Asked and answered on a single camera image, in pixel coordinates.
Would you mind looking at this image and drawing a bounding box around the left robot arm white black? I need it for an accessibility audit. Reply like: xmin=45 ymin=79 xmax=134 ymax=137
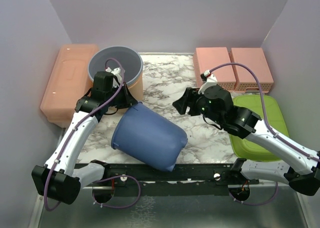
xmin=31 ymin=68 xmax=137 ymax=205

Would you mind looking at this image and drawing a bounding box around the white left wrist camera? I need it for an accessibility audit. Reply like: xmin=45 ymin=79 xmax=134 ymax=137
xmin=105 ymin=67 xmax=123 ymax=82

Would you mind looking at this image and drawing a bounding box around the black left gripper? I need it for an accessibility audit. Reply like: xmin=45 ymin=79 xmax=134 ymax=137
xmin=106 ymin=81 xmax=139 ymax=109

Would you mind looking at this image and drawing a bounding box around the pink perforated basket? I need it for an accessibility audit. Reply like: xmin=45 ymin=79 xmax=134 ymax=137
xmin=229 ymin=48 xmax=274 ymax=93
xmin=192 ymin=47 xmax=236 ymax=91

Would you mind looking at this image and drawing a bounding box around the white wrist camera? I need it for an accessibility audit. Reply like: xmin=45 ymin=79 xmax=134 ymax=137
xmin=198 ymin=70 xmax=218 ymax=94
xmin=105 ymin=67 xmax=123 ymax=82

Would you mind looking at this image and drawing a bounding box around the green plastic tray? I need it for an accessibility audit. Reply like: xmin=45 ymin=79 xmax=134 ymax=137
xmin=229 ymin=95 xmax=289 ymax=162

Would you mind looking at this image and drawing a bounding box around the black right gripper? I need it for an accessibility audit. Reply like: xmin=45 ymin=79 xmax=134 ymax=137
xmin=172 ymin=87 xmax=223 ymax=125

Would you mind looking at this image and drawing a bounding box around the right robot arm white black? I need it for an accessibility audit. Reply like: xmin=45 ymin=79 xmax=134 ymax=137
xmin=172 ymin=85 xmax=320 ymax=196

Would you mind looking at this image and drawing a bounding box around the translucent pink storage box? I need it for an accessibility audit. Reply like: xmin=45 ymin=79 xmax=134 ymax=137
xmin=40 ymin=44 xmax=99 ymax=128

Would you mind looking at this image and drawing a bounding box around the orange plastic bucket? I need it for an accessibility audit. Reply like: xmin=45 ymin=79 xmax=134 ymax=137
xmin=124 ymin=67 xmax=144 ymax=101

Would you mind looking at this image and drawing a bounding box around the black metal base rail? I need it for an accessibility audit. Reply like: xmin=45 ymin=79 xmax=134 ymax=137
xmin=87 ymin=163 xmax=260 ymax=199

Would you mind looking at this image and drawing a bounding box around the light blue plastic bucket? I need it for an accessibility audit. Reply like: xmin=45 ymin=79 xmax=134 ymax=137
xmin=87 ymin=46 xmax=143 ymax=85

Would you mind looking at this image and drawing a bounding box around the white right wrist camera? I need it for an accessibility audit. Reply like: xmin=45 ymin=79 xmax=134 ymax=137
xmin=198 ymin=70 xmax=218 ymax=94

